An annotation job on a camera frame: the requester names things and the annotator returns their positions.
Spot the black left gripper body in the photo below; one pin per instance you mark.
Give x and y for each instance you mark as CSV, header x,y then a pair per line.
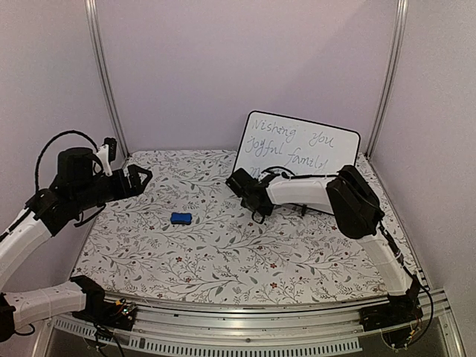
x,y
88,195

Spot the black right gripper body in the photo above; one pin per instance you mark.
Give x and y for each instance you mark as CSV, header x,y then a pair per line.
x,y
259,211

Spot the blue whiteboard eraser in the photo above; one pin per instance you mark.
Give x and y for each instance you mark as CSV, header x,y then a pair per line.
x,y
181,218

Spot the white whiteboard black frame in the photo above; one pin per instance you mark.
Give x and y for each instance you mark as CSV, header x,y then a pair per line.
x,y
295,146

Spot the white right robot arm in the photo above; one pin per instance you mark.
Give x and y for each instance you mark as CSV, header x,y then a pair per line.
x,y
350,199

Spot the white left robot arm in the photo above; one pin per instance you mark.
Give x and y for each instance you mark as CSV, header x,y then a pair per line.
x,y
45,214

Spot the floral patterned table mat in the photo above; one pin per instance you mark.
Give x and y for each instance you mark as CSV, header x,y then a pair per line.
x,y
223,256

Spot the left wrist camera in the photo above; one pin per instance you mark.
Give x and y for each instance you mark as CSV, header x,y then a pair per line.
x,y
111,144

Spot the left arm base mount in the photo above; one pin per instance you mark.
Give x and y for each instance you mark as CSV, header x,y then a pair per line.
x,y
116,315

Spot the left aluminium frame post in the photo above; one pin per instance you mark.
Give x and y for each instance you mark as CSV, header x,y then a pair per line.
x,y
102,69

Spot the aluminium frame post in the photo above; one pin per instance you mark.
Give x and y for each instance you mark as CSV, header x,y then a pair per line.
x,y
102,69
390,75

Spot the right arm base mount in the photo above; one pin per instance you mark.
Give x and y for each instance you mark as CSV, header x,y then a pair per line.
x,y
397,310

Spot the right aluminium frame post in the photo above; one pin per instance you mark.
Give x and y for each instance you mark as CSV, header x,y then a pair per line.
x,y
390,75

